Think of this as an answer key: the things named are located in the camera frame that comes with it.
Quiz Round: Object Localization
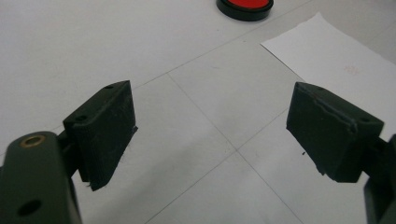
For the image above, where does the small white paper sheet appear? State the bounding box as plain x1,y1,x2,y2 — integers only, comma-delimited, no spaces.
261,12,396,142

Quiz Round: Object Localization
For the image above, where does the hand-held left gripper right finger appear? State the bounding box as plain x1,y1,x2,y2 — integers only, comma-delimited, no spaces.
286,81,385,184

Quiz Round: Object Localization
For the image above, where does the round red ink pad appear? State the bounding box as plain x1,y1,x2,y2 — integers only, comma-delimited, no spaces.
216,0,275,22

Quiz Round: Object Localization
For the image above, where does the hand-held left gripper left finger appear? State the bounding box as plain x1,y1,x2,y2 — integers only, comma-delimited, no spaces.
63,79,138,191

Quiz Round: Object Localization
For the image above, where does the large white table cover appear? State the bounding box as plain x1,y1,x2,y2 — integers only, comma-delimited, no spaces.
0,0,396,224

